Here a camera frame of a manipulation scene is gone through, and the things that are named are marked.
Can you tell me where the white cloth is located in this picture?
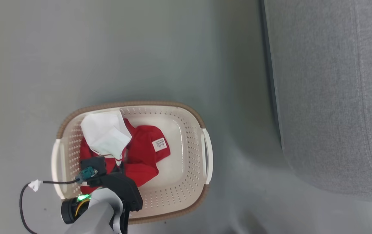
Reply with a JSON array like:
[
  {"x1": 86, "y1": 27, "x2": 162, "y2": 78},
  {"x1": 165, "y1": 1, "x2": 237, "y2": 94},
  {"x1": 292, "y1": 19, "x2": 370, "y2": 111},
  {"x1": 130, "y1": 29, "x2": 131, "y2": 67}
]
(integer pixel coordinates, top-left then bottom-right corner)
[{"x1": 80, "y1": 110, "x2": 132, "y2": 161}]

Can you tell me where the cream perforated laundry basket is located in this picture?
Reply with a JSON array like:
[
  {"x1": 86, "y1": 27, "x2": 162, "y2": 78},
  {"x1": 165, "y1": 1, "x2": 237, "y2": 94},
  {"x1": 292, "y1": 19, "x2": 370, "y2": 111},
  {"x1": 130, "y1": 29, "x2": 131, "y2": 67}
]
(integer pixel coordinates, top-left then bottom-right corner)
[{"x1": 51, "y1": 101, "x2": 214, "y2": 225}]

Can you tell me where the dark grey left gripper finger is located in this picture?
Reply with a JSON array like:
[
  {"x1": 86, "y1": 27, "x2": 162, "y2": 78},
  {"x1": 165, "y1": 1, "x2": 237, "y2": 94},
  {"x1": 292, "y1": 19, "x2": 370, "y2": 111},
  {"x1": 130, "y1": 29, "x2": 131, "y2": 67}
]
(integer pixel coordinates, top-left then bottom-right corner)
[{"x1": 120, "y1": 155, "x2": 130, "y2": 174}]

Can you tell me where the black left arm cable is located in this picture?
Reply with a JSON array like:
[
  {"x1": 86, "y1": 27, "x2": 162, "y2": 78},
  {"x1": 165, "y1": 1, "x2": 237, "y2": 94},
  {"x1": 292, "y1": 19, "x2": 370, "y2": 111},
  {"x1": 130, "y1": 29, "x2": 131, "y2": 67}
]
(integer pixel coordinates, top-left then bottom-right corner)
[{"x1": 19, "y1": 178, "x2": 81, "y2": 234}]

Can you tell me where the red garment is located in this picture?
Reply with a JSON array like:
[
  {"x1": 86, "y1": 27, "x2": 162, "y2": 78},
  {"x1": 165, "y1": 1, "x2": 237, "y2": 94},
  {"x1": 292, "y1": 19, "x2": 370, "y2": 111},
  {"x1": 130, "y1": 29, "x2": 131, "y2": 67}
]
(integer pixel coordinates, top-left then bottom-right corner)
[{"x1": 80, "y1": 118, "x2": 171, "y2": 195}]

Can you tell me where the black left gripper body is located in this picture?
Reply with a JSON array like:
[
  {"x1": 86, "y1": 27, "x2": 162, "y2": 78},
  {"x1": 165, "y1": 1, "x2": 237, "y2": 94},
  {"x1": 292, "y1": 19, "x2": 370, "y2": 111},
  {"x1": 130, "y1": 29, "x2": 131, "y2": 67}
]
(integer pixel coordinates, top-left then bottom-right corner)
[{"x1": 96, "y1": 172, "x2": 143, "y2": 212}]

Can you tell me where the white cable tag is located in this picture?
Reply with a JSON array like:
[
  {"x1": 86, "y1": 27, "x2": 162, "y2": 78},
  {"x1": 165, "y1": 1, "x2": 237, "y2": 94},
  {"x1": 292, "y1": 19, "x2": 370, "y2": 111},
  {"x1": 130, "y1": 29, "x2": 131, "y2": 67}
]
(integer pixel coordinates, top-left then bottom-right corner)
[{"x1": 28, "y1": 179, "x2": 43, "y2": 192}]

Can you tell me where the grey fabric sofa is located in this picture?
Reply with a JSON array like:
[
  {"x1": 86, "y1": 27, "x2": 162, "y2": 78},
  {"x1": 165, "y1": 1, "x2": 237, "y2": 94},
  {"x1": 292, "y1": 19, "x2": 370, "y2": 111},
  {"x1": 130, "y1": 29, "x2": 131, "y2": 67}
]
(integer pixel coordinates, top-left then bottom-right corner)
[{"x1": 259, "y1": 0, "x2": 372, "y2": 202}]

